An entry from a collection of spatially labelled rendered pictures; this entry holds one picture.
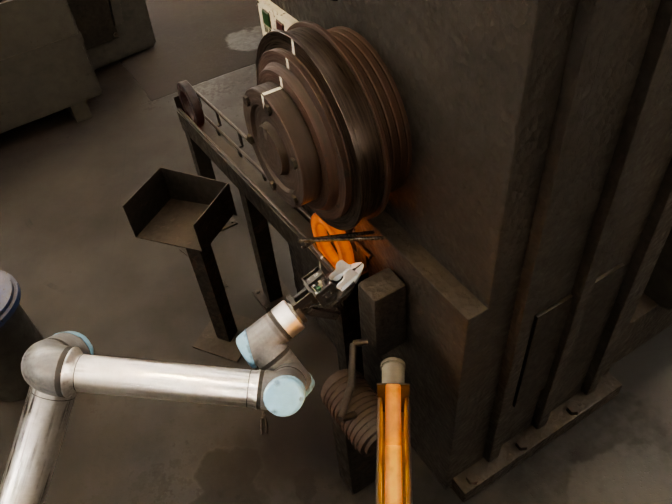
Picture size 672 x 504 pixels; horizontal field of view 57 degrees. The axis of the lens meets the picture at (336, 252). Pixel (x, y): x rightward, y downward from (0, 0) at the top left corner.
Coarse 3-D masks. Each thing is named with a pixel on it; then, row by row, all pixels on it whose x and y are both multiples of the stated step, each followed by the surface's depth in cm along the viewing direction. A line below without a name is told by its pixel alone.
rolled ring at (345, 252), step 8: (312, 216) 168; (312, 224) 171; (320, 224) 169; (312, 232) 174; (320, 232) 172; (328, 232) 162; (336, 232) 159; (344, 232) 160; (320, 248) 174; (328, 248) 173; (336, 248) 162; (344, 248) 160; (328, 256) 172; (336, 256) 172; (344, 256) 160; (352, 256) 161
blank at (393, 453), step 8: (392, 448) 122; (400, 448) 122; (392, 456) 120; (400, 456) 120; (392, 464) 118; (400, 464) 118; (392, 472) 117; (400, 472) 117; (392, 480) 116; (400, 480) 116; (392, 488) 116; (400, 488) 116; (392, 496) 115; (400, 496) 115
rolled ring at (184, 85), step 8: (184, 80) 240; (184, 88) 235; (192, 88) 236; (184, 96) 247; (192, 96) 235; (184, 104) 248; (192, 104) 235; (200, 104) 236; (192, 112) 249; (200, 112) 237; (200, 120) 240
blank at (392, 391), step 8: (392, 384) 135; (392, 392) 131; (400, 392) 131; (392, 400) 129; (400, 400) 130; (392, 408) 128; (400, 408) 128; (392, 416) 128; (400, 416) 128; (392, 424) 127; (400, 424) 127; (392, 432) 127; (400, 432) 127; (392, 440) 127; (400, 440) 127
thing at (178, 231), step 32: (160, 192) 205; (192, 192) 204; (224, 192) 193; (160, 224) 202; (192, 224) 200; (224, 224) 198; (192, 256) 207; (224, 288) 225; (224, 320) 231; (256, 320) 246; (224, 352) 236
